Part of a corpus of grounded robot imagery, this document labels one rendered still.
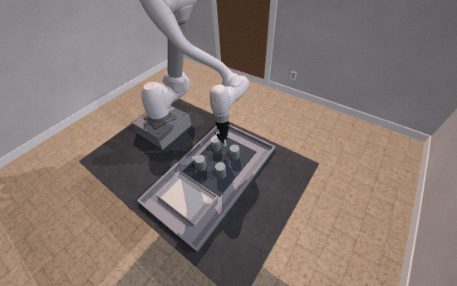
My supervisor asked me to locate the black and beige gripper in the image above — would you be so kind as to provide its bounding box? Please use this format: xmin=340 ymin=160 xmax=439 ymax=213
xmin=214 ymin=121 xmax=230 ymax=147

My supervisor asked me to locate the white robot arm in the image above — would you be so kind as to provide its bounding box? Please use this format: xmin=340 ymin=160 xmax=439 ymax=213
xmin=140 ymin=0 xmax=249 ymax=130

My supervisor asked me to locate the clear glass cylinder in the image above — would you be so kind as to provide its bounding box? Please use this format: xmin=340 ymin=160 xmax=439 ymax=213
xmin=211 ymin=136 xmax=221 ymax=151
xmin=195 ymin=155 xmax=207 ymax=171
xmin=215 ymin=162 xmax=226 ymax=179
xmin=229 ymin=145 xmax=239 ymax=160

